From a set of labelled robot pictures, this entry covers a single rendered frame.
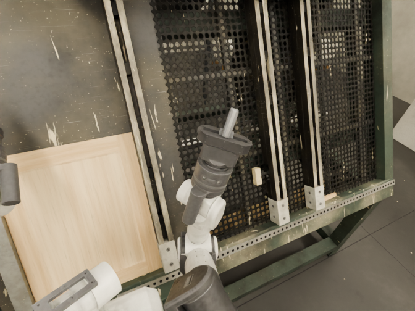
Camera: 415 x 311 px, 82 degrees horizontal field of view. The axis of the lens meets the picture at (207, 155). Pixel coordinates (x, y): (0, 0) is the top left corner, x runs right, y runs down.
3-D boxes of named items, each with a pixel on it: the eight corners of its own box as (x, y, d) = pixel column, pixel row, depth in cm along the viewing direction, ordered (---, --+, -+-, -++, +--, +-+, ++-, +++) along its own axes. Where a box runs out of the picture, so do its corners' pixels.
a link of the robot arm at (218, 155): (253, 152, 50) (234, 195, 55) (251, 134, 58) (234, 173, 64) (195, 134, 49) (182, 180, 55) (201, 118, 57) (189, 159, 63)
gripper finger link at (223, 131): (234, 111, 49) (225, 138, 52) (234, 107, 52) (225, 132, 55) (227, 109, 49) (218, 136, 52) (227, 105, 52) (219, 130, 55)
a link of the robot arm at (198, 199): (233, 178, 61) (220, 210, 67) (199, 158, 65) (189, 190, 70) (213, 199, 52) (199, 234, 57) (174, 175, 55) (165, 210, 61)
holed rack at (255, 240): (118, 302, 90) (118, 302, 89) (117, 295, 89) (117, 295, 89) (393, 183, 149) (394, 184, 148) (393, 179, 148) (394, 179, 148)
